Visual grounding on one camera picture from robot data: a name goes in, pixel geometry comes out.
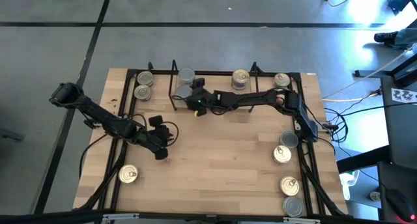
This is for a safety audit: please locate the person's foot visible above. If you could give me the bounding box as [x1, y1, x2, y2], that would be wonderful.
[373, 31, 399, 44]

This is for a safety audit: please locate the black desk foot bar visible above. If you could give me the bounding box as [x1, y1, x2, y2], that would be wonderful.
[335, 145, 392, 173]
[354, 53, 417, 88]

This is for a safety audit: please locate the tin can with ringed lid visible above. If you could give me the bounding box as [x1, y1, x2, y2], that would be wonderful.
[133, 84, 152, 102]
[136, 70, 154, 87]

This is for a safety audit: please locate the paper with black markers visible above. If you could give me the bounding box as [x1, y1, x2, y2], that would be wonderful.
[390, 87, 417, 104]

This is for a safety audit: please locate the black cable bundle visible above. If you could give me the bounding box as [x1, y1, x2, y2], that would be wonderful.
[325, 108, 351, 143]

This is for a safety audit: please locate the white plastic bag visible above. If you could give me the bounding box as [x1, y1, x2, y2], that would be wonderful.
[338, 169, 360, 201]

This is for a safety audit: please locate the silver crossbar bracket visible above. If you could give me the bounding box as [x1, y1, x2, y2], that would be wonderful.
[101, 212, 140, 222]
[282, 217, 322, 224]

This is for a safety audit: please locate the white cable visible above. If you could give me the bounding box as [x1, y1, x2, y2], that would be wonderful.
[322, 44, 417, 98]

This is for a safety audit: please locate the tin can with plain lid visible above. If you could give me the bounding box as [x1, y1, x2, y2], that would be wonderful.
[178, 67, 196, 85]
[175, 84, 193, 100]
[279, 130, 299, 150]
[281, 195, 305, 218]

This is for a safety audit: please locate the black crossbar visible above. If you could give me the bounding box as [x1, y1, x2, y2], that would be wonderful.
[0, 209, 359, 224]

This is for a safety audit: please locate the left gripper camera cable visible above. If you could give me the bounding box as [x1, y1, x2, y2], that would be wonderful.
[162, 121, 179, 147]

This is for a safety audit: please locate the person's leg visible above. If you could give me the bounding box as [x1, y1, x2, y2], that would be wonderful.
[392, 27, 417, 51]

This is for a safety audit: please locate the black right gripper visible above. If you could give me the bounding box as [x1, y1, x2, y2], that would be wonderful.
[187, 77, 218, 117]

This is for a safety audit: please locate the wooden shelf with black legs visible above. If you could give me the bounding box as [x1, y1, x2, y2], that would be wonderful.
[167, 59, 262, 113]

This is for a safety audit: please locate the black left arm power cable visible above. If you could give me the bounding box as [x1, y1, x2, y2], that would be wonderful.
[79, 132, 110, 180]

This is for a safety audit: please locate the dark desk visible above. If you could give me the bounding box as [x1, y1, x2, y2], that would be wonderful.
[377, 74, 417, 224]

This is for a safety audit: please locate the yellow cable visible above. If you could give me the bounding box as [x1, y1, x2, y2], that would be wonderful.
[322, 92, 381, 103]

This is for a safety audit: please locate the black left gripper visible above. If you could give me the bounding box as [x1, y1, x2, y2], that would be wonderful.
[138, 115, 173, 161]

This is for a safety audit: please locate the black computer mouse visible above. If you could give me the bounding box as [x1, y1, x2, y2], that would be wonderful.
[385, 188, 416, 222]

